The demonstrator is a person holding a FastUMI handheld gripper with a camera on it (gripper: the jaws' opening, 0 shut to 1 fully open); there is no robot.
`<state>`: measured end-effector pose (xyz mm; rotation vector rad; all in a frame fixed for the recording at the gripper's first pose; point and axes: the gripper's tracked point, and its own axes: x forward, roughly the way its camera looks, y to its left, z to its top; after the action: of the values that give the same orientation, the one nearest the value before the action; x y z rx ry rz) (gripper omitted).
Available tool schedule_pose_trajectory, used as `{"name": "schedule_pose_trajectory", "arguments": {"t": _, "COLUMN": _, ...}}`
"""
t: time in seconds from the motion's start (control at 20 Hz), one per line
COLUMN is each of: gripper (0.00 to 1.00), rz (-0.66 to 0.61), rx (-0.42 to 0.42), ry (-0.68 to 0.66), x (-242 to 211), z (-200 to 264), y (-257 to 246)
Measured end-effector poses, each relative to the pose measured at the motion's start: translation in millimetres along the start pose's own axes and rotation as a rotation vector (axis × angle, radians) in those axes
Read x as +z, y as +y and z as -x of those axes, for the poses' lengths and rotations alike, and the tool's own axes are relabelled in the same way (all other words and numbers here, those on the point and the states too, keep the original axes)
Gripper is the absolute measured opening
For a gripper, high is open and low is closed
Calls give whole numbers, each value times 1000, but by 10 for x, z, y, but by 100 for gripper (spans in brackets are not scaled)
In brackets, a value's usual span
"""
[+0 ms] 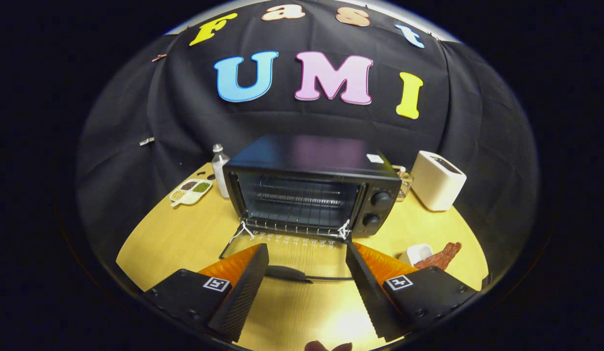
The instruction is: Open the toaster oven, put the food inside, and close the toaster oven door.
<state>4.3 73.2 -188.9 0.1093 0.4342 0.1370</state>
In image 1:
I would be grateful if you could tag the pink cloth clip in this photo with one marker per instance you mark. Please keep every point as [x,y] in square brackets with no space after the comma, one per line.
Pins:
[159,57]

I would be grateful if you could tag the white toaster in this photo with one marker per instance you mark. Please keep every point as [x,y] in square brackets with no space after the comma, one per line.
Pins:
[436,187]

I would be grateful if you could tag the red meat slice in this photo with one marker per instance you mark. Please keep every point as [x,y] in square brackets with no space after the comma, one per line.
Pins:
[445,254]

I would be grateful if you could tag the black toaster oven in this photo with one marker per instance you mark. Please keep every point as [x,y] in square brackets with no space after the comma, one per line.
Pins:
[321,153]

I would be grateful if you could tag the white cloth clip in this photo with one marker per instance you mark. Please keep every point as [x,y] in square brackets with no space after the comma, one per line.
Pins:
[146,142]

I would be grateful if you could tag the small white plate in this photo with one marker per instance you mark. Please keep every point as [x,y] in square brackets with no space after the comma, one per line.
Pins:
[418,252]

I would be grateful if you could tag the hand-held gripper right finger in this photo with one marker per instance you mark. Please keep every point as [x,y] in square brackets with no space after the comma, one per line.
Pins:
[370,292]

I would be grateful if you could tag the clear plastic bottle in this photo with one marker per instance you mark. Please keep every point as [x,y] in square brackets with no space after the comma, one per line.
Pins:
[219,175]

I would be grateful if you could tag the white divided grain dish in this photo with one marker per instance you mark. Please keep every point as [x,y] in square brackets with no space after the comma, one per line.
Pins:
[182,197]

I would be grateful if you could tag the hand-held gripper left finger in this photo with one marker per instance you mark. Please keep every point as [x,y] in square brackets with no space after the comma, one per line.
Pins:
[243,297]

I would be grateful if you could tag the black backdrop cloth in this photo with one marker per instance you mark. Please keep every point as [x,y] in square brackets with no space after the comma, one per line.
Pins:
[136,97]

